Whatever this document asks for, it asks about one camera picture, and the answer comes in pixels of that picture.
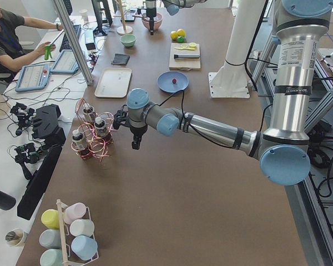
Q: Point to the pale green upturned cup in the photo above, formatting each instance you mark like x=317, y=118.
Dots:
x=51, y=257

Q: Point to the paper cup with tools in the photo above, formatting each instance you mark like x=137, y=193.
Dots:
x=16, y=238

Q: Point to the wooden cup stand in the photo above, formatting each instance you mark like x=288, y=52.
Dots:
x=124, y=29

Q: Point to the blue round plate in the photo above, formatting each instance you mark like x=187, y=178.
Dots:
x=164, y=81

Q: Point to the seated person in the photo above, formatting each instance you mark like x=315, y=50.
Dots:
x=12, y=56

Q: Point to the white upturned cup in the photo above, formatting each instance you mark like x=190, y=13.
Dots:
x=84, y=227

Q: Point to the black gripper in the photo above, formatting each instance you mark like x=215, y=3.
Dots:
x=136, y=131
x=151, y=14

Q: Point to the yellow plastic knife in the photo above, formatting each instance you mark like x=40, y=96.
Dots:
x=187, y=47

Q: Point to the grey upturned cup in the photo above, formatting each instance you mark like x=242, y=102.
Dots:
x=50, y=239

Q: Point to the green lime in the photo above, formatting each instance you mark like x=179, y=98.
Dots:
x=180, y=39

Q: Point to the whole lemon lower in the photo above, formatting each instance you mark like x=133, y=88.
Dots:
x=181, y=32

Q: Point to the pale green bowl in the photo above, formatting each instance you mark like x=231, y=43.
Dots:
x=128, y=40

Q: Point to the dark drink bottle rear-right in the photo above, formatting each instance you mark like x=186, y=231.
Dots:
x=81, y=145

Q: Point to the blue teach pendant near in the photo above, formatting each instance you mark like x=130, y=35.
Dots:
x=33, y=77

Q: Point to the pink upturned cup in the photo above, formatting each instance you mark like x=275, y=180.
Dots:
x=74, y=212

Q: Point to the cream rabbit tray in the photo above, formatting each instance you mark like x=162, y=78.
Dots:
x=113, y=83

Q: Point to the black thermos bottle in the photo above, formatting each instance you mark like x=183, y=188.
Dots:
x=6, y=201

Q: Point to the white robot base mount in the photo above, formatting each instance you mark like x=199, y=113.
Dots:
x=231, y=80

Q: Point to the blue teach pendant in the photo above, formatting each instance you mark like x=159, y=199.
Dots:
x=65, y=63
x=33, y=77

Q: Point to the black bar device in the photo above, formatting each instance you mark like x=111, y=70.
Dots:
x=38, y=184

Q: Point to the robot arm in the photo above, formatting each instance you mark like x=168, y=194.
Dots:
x=172, y=7
x=282, y=148

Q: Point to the dark drink bottle rear-left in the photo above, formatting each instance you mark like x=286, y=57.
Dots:
x=89, y=113

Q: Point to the blue teach pendant far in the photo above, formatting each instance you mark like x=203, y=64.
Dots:
x=65, y=63

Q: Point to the whole lemon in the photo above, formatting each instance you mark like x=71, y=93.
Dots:
x=181, y=32
x=174, y=35

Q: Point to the blue upturned cup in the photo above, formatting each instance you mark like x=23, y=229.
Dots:
x=84, y=247

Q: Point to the dark drink bottle front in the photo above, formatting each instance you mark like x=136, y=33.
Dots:
x=102, y=130

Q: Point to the copper wire bottle rack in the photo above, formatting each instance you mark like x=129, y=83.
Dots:
x=98, y=146

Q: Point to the steel muddler black tip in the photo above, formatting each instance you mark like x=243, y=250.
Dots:
x=186, y=56

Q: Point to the pink bowl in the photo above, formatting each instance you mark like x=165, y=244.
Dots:
x=157, y=21

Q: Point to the yellow upturned cup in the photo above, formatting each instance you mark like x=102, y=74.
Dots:
x=50, y=219

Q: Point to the grey folded cloth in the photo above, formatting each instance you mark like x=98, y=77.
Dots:
x=120, y=59

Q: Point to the wooden cutting board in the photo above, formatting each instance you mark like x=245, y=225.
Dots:
x=184, y=64

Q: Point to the whole lemon upper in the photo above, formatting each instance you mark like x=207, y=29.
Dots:
x=174, y=35

